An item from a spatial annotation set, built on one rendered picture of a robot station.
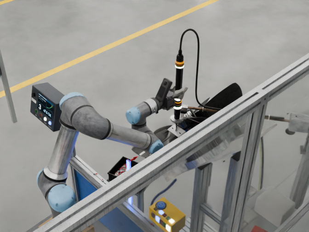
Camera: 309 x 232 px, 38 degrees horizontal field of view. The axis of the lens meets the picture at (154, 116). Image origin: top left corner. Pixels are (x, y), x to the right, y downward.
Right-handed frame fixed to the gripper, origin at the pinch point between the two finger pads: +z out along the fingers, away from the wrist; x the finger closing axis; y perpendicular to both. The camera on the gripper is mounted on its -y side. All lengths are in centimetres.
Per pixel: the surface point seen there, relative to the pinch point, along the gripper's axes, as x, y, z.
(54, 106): -57, 24, -45
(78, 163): -44, 61, -43
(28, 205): -108, 147, -59
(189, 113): -0.2, 22.3, 6.8
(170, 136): 1.3, 29.0, -9.0
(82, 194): -46, 92, -42
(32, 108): -79, 36, -49
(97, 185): -25, 65, -43
